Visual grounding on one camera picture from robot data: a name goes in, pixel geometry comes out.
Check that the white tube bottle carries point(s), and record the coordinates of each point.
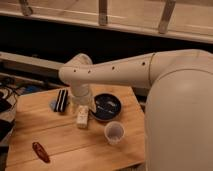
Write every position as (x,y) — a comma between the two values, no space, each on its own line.
(82,117)

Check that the clear plastic cup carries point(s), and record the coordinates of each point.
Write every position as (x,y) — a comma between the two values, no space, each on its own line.
(114,132)

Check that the black white striped block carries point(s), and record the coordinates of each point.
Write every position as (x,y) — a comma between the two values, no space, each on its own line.
(61,101)

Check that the wooden table board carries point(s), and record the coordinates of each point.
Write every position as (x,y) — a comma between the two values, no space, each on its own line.
(70,148)

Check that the black round plate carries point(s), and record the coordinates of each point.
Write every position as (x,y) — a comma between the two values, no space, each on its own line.
(108,107)

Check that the black cables clutter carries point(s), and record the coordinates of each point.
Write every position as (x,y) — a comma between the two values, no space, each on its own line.
(9,95)

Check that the metal railing post middle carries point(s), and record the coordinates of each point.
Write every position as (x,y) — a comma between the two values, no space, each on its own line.
(102,8)

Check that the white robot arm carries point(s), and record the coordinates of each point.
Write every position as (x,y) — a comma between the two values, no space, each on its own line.
(179,106)

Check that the blue round pad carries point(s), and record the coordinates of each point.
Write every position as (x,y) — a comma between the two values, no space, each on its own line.
(52,105)

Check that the metal railing post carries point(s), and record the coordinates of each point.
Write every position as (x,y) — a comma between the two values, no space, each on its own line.
(25,8)
(102,8)
(166,16)

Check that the red brown oblong object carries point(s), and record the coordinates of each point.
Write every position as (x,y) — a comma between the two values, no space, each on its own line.
(40,152)

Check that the metal railing post left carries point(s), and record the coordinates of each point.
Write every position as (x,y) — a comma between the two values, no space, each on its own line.
(25,8)

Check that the metal railing post right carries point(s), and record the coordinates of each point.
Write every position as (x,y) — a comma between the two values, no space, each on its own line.
(166,16)

